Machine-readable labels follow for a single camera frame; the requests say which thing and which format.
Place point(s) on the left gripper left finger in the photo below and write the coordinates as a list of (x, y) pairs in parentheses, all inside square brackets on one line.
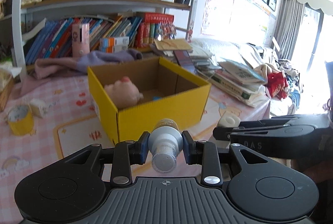
[(125, 155)]

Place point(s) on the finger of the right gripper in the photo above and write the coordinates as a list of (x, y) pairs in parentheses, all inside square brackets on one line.
[(223, 133)]

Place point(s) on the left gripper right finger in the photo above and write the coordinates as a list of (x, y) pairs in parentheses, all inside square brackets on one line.
[(206, 154)]

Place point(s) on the white spray bottle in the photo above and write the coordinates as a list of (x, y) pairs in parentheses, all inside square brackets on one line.
[(165, 143)]

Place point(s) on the pink plush toy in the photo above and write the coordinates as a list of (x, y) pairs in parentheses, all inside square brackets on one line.
[(123, 93)]

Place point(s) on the blue packet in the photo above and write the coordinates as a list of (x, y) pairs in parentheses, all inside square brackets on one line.
[(155, 98)]

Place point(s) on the beige staple box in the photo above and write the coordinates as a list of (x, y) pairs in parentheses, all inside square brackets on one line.
[(38, 107)]

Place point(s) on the yellow tape roll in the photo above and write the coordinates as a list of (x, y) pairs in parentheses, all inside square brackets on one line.
[(20, 120)]

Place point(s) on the stack of books right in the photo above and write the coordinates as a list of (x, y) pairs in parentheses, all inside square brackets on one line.
[(236, 69)]

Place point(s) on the yellow cardboard box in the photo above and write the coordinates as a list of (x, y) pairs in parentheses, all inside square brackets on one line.
[(184, 97)]

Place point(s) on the pink checkered tablecloth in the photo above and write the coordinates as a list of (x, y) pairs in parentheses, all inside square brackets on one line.
[(71, 124)]

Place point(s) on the orange white box lower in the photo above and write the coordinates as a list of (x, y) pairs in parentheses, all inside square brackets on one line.
[(113, 49)]

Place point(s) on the orange white box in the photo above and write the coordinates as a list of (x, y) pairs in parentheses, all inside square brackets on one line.
[(113, 49), (113, 41)]

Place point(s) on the brown paper envelope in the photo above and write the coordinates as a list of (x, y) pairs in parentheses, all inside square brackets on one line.
[(172, 45)]

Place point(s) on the orange white box upper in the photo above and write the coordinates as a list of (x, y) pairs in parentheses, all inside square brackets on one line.
[(113, 41)]

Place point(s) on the pink purple scarf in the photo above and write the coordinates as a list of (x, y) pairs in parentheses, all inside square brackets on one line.
[(47, 68)]

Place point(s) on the pink cylindrical device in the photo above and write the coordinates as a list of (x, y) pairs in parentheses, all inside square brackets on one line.
[(80, 40)]

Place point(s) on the wooden chess box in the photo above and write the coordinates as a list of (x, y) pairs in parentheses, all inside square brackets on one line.
[(5, 93)]

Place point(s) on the red thick dictionary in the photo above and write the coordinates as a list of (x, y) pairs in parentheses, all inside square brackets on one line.
[(150, 27)]

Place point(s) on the beige tissue pack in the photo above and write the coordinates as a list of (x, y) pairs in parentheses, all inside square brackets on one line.
[(7, 71)]

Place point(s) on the white bookshelf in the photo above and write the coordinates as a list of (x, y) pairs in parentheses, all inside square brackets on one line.
[(27, 14)]

